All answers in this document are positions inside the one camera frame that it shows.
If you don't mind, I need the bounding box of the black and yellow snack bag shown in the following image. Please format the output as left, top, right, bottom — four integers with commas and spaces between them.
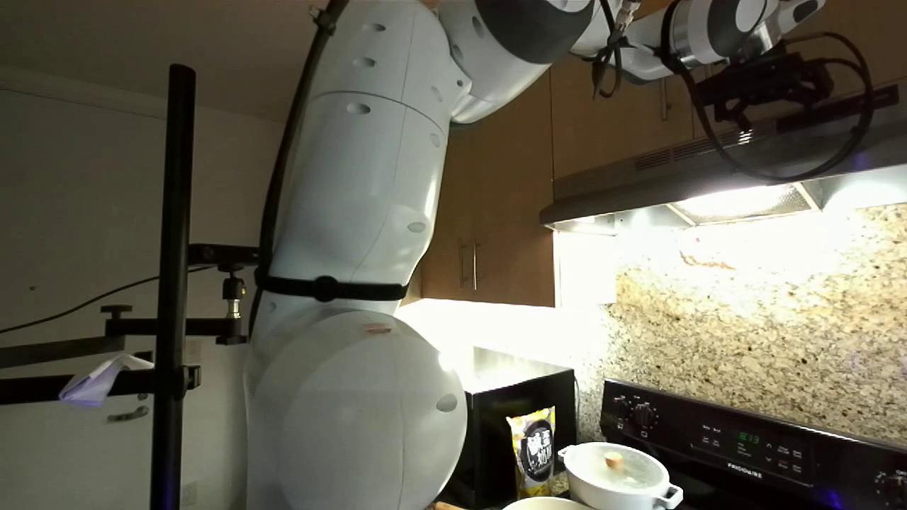
505, 406, 569, 498

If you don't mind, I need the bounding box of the white pot with handles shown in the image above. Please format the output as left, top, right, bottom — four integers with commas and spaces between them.
559, 439, 686, 510

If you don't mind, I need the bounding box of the wooden wall cabinet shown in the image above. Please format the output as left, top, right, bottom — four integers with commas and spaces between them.
420, 89, 562, 309
549, 0, 907, 183

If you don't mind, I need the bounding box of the hood lamp panel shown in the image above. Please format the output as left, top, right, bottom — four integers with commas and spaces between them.
672, 183, 804, 222

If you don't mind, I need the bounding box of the white paper tag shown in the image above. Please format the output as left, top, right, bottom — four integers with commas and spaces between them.
56, 351, 153, 412

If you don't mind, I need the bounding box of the thin grey cable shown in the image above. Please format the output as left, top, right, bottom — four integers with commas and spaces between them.
0, 268, 163, 338

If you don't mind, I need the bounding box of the black camera stand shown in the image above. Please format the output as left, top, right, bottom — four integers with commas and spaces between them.
0, 62, 264, 510

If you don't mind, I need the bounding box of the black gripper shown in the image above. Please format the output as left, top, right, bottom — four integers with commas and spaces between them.
698, 58, 804, 137

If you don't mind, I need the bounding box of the steel range hood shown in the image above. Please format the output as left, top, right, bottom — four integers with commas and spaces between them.
539, 83, 907, 232

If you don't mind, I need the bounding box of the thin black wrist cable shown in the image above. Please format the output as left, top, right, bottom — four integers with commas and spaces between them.
691, 32, 875, 188

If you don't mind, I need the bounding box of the black electric stove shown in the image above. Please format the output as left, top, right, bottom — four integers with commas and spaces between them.
601, 381, 907, 510

